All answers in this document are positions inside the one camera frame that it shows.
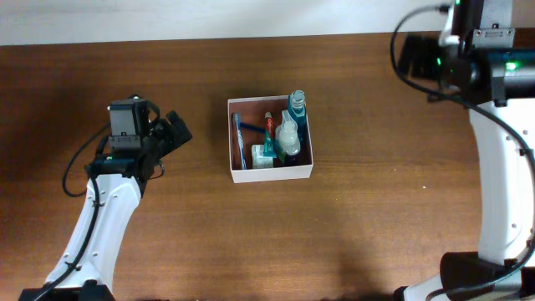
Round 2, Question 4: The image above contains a pink open box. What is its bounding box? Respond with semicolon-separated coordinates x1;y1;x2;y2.
227;95;313;183

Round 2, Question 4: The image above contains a blue white toothbrush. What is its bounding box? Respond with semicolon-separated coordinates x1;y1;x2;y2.
232;113;247;170

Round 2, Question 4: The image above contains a blue disposable razor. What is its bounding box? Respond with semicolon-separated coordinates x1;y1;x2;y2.
240;122;265;135

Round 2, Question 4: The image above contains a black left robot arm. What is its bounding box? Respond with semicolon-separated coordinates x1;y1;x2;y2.
19;111;192;300

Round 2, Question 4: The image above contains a clear soap pump bottle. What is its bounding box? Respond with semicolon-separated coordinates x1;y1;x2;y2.
275;110;301;166

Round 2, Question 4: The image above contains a green mouthwash bottle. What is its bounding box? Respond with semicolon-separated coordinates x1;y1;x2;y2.
288;90;307;141

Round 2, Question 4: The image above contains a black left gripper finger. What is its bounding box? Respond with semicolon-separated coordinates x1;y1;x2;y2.
162;123;193;157
161;110;186;134

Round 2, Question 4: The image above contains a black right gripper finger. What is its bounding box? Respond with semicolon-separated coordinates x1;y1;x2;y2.
411;36;441;79
398;35;420;75

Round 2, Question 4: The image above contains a green white soap packet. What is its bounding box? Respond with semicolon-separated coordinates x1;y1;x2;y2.
252;145;274;169

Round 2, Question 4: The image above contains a red green toothpaste tube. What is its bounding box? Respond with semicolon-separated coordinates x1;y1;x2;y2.
263;112;277;158

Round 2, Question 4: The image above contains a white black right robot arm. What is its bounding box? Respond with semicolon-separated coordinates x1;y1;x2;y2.
223;28;534;300

